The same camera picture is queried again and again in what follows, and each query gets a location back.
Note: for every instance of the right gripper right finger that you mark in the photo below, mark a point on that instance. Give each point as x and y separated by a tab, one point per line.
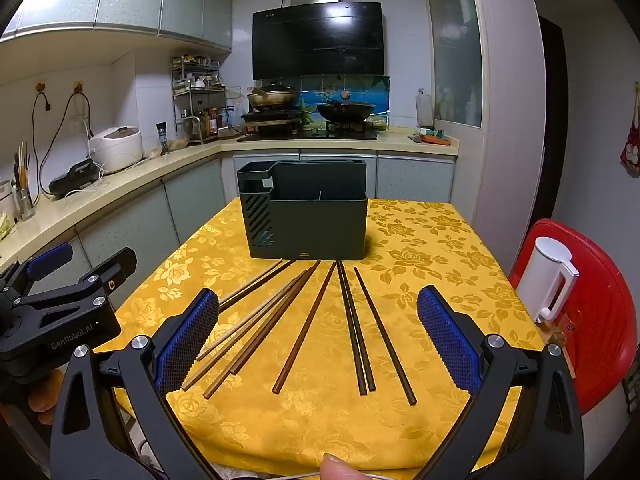
544	439

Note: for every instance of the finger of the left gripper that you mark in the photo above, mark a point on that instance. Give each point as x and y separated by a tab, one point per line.
112	272
48	262

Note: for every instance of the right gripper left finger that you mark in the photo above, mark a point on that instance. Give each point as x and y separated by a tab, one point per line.
89	439

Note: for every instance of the light bamboo chopstick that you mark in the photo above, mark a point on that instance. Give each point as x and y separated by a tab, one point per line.
253	316

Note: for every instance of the dark brown chopstick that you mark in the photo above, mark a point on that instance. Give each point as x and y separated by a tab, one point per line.
266	328

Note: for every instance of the tan bamboo chopstick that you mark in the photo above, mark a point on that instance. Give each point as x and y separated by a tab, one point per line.
215	356

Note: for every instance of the reddish brown chopstick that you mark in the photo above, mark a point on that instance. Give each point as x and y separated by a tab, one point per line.
288	365

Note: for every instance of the left hand orange glove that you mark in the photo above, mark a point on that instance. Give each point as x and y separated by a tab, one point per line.
42	401

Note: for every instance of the right hand thumb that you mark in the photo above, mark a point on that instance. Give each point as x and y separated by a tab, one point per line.
332	468

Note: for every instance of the lower counter cabinets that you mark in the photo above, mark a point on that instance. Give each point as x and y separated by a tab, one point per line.
156	206

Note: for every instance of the metal utensil cup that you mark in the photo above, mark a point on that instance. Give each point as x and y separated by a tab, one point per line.
23	196

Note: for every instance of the black countertop appliance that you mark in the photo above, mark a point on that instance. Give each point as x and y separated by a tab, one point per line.
78	176

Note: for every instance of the white rice cooker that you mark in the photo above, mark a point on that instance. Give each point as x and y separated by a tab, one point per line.
116	148

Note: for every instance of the red plastic stool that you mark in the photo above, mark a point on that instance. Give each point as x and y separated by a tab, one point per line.
598	319

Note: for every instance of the pepper grinder bottle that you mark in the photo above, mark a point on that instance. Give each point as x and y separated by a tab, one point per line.
161	129

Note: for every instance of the white plastic jug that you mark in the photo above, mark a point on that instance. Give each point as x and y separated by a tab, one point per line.
548	279

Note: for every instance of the metal spice rack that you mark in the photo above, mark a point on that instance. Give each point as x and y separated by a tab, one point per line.
199	96

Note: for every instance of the dark green utensil holder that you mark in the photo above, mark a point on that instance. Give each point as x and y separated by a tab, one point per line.
305	209

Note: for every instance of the clay pot on stove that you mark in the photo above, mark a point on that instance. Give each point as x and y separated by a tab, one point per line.
272	97

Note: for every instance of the gas stove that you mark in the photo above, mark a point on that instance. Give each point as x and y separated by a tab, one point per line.
296	124

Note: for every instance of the red hanging cloth ornament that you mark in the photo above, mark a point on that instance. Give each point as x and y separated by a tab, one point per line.
630	156

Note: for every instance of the black wok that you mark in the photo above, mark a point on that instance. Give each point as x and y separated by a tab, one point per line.
343	112

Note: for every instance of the orange item on counter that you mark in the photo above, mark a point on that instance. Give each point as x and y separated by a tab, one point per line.
429	136

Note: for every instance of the black range hood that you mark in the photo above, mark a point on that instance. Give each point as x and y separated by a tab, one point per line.
319	39

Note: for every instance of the white plastic bottle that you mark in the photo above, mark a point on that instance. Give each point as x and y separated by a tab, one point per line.
424	109

